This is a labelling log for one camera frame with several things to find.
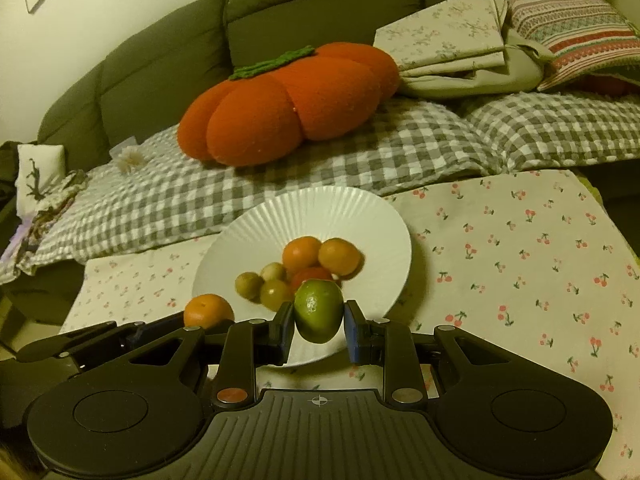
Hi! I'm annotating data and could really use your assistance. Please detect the large orange mandarin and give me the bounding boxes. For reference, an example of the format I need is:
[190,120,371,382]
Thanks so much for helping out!
[183,294,235,330]

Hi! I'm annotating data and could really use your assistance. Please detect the olive green small fruit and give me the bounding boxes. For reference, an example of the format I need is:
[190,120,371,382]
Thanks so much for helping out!
[259,280,294,312]

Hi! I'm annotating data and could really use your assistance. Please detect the small brown kiwi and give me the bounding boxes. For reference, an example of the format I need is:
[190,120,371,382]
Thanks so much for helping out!
[234,271,264,301]

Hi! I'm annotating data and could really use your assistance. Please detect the pale small round fruit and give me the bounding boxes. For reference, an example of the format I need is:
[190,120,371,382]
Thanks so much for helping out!
[260,261,288,282]

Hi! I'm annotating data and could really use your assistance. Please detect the dark green lime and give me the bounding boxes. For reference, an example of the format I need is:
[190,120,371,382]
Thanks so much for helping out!
[294,280,344,344]

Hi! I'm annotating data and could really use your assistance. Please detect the red tomato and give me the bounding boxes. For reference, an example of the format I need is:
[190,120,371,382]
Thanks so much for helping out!
[290,266,333,292]

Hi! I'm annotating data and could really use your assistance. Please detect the orange mandarin fruit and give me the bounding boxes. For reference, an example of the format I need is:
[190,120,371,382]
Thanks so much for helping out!
[282,236,322,274]

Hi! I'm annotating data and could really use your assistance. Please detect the cherry print tablecloth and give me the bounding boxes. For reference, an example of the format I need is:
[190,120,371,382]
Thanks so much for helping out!
[64,170,639,479]

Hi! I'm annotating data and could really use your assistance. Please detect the clear cotton swab box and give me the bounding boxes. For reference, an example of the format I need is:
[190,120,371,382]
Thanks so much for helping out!
[110,136,148,174]

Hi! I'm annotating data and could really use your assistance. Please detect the orange pumpkin plush cushion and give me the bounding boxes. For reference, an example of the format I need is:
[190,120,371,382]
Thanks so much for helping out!
[177,42,400,167]

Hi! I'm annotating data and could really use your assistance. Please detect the dark green sofa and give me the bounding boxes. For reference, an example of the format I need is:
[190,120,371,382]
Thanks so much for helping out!
[37,0,444,170]

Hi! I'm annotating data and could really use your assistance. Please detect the white embroidered small pillow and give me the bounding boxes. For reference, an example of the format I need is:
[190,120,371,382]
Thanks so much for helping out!
[15,144,66,220]

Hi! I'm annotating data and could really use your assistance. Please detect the folded floral beige sheet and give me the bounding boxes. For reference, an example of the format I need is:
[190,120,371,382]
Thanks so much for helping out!
[373,0,553,101]

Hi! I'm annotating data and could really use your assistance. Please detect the striped knitted pillow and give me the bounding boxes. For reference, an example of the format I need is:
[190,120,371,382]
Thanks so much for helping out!
[504,0,639,91]

